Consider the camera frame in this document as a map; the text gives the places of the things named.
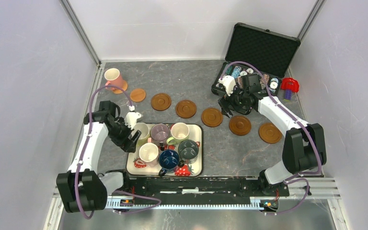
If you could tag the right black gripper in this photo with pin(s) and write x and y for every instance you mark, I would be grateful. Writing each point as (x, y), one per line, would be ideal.
(228, 100)

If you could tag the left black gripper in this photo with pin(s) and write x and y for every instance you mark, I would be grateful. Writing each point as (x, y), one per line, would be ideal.
(128, 145)

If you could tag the yellow mug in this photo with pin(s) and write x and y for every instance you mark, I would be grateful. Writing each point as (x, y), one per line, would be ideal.
(145, 133)

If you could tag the dark wooden coaster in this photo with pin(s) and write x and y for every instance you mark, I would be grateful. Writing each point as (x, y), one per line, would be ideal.
(161, 102)
(269, 133)
(211, 117)
(186, 109)
(240, 125)

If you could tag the small light wooden coaster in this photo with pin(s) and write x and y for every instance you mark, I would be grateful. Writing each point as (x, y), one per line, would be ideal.
(138, 95)

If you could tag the light cork coaster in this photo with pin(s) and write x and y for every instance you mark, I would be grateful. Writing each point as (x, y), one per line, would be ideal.
(120, 87)

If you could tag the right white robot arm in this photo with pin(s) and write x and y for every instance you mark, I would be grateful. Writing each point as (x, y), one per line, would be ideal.
(304, 150)

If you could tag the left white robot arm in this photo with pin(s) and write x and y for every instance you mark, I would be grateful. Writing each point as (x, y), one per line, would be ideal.
(80, 187)

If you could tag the pale pink mug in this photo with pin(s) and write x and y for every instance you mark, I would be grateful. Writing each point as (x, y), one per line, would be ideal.
(149, 153)

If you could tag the strawberry pattern tray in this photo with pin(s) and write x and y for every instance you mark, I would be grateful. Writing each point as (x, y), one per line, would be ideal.
(136, 166)

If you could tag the purple mug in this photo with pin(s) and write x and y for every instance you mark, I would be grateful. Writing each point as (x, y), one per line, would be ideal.
(159, 134)

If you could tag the dark blue mug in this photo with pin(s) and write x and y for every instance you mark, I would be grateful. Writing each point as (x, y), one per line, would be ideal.
(170, 161)

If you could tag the light green mug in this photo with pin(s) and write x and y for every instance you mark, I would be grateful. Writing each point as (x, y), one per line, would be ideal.
(179, 133)

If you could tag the grey mug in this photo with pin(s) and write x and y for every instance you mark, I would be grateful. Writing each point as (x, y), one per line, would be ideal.
(188, 151)

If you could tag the black poker chip case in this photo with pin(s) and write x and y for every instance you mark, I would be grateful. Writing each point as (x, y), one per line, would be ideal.
(268, 51)

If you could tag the red and purple toy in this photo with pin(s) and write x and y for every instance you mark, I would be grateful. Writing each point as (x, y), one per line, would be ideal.
(290, 86)

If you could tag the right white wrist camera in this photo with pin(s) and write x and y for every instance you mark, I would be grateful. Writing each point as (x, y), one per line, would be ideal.
(229, 84)

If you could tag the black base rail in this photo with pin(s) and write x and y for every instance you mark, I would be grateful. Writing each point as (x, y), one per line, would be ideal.
(203, 190)

